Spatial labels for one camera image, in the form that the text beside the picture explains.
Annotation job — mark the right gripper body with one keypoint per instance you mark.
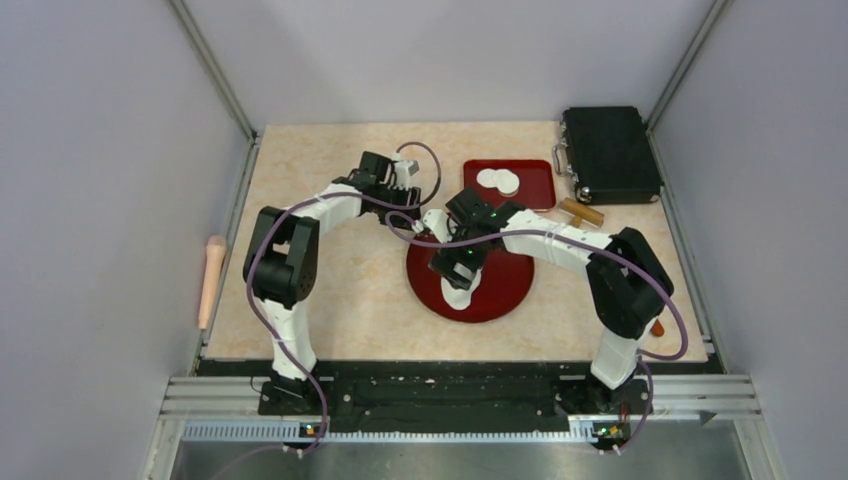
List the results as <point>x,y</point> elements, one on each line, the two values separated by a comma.
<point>471,257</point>

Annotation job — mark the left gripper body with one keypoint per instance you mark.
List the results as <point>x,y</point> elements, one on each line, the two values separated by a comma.
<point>399,195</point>

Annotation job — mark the round red tray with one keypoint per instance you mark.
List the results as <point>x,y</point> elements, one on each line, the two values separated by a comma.
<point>505,282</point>

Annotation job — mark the wooden roller tool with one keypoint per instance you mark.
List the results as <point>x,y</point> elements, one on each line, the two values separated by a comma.
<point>582,213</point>

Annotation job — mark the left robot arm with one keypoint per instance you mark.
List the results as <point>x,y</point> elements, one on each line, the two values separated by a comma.
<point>281,264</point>

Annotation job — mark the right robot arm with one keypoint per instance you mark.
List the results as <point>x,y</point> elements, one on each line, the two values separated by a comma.
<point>628,284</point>

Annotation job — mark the white dough ball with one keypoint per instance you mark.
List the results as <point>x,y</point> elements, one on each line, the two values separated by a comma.
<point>459,299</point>

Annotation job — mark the left white wrapper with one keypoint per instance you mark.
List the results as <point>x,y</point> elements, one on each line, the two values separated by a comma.
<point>488,178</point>

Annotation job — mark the rectangular red tray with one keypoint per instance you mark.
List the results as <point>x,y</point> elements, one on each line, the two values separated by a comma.
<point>528,182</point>

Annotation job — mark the black case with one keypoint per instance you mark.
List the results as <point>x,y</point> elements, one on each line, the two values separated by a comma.
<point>606,154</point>

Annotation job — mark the beige wooden rolling pin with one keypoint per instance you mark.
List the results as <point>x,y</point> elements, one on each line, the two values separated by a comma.
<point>215,253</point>

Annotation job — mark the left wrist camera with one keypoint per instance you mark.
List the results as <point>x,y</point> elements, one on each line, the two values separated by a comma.
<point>403,170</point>

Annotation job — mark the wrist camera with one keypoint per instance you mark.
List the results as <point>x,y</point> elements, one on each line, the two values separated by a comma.
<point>439,224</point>
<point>403,170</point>

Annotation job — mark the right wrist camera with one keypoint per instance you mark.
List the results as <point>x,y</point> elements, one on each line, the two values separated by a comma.
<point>439,224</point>

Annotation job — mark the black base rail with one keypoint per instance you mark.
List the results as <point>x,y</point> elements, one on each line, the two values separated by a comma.
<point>437,397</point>

